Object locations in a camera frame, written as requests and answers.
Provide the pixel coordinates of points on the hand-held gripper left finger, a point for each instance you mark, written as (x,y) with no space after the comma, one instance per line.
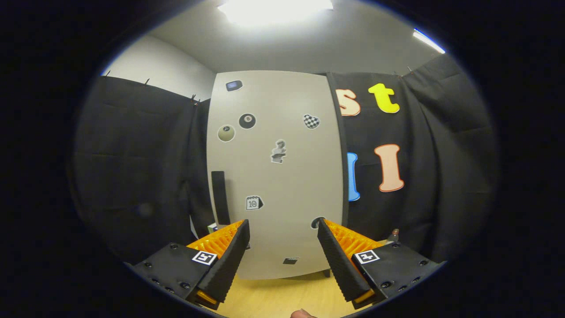
(229,260)

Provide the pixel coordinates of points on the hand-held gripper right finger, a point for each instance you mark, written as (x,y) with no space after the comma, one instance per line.
(337,265)

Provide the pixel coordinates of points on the dark grey shoe cabinet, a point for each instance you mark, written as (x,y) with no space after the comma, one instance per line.
(344,207)

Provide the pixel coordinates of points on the grey shoe cabinet door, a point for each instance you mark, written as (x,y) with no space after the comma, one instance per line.
(291,198)

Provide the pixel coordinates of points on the green book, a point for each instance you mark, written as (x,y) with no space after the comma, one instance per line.
(212,228)

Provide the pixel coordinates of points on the black backdrop cloth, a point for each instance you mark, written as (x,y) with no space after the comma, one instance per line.
(441,176)

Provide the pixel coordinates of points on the narrow ceiling light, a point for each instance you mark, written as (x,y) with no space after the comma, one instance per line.
(428,40)

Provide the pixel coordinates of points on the large ceiling light panel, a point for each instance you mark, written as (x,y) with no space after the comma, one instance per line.
(273,9)

